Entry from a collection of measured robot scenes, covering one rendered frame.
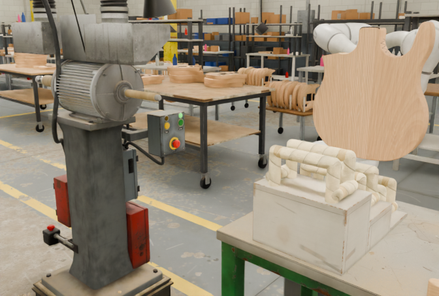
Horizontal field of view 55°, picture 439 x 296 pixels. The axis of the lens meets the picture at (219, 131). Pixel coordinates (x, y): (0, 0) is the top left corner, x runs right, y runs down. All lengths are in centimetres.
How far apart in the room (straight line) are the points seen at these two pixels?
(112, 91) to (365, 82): 99
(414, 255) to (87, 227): 144
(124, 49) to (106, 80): 28
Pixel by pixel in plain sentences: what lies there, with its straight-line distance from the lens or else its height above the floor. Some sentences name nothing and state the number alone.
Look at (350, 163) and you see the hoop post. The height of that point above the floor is 118.
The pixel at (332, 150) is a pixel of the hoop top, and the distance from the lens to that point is 112.
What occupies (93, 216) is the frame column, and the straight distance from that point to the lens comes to 207.
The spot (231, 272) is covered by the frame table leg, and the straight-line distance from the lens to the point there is 132.
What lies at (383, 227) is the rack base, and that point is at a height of 96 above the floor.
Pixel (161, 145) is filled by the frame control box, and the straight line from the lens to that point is 200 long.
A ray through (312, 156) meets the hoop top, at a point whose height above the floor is 121.
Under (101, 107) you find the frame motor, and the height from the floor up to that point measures 120.
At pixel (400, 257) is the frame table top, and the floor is 93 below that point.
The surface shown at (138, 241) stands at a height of 46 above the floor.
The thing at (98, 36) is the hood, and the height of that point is 148.
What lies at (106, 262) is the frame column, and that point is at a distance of 221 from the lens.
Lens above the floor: 151
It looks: 14 degrees down
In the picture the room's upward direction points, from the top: straight up
